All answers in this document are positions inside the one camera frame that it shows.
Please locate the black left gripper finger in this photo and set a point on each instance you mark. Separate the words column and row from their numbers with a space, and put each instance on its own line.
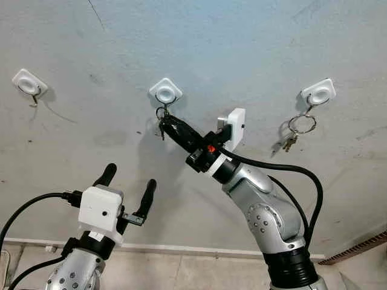
column 106, row 175
column 147, row 199

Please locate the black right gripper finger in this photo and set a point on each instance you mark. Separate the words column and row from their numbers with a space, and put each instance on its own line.
column 176, row 120
column 184, row 138

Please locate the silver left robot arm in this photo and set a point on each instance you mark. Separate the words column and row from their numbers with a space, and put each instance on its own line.
column 72, row 275

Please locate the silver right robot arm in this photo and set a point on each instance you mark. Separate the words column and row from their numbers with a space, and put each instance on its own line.
column 266, row 211

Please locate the red tiled skirting strip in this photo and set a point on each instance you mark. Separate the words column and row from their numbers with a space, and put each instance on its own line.
column 357, row 248

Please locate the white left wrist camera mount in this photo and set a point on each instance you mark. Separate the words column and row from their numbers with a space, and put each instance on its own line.
column 100, row 211

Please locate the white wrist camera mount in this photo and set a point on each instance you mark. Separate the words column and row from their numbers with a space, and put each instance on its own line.
column 233, row 130
column 100, row 211

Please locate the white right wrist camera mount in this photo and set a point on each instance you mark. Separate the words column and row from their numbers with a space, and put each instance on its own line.
column 233, row 130

